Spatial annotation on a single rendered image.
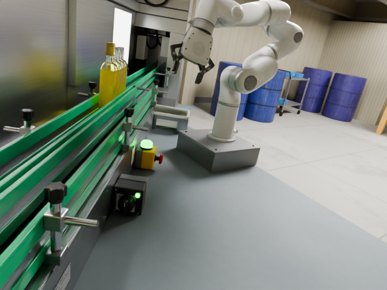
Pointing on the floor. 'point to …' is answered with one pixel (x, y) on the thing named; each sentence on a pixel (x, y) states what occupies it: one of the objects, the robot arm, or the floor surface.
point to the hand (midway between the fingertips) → (186, 76)
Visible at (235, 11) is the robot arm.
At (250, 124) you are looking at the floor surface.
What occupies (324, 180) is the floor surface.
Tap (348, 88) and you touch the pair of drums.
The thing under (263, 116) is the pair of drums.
